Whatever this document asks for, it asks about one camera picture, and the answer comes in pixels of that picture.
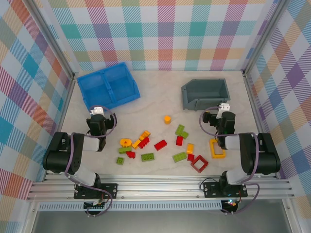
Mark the yellow lego window frame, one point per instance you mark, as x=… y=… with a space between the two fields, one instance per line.
x=212 y=148

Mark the yellow rounded printed lego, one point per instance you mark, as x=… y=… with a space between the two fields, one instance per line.
x=126 y=142

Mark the blue two-compartment plastic bin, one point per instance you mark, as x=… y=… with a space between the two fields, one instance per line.
x=97 y=87

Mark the grey plastic storage bin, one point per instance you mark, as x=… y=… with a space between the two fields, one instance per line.
x=206 y=89

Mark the small green lego brick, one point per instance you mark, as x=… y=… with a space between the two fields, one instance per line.
x=120 y=161

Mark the yellow lego brick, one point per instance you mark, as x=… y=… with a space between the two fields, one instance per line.
x=136 y=144
x=190 y=148

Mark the red lego window frame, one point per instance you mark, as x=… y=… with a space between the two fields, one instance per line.
x=195 y=167

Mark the orange-yellow lego cylinder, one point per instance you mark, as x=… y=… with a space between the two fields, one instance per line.
x=167 y=119

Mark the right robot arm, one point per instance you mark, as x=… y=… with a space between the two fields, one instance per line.
x=264 y=155

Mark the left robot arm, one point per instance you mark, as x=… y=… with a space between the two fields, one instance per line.
x=58 y=155

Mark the small red lego brick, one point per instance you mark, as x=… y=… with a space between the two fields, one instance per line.
x=190 y=157

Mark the small circuit board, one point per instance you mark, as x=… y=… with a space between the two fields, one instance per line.
x=230 y=203
x=94 y=207

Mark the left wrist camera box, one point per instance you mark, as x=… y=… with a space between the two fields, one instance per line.
x=96 y=111

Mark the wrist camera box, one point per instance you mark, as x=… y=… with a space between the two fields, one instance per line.
x=96 y=111
x=224 y=106

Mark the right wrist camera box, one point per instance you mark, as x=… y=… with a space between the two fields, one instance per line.
x=224 y=106

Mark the aluminium side rail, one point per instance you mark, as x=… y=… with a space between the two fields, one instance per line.
x=69 y=97
x=252 y=97

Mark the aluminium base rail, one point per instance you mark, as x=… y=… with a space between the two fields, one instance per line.
x=158 y=187

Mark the aluminium frame post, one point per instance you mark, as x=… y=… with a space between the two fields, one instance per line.
x=57 y=41
x=264 y=36

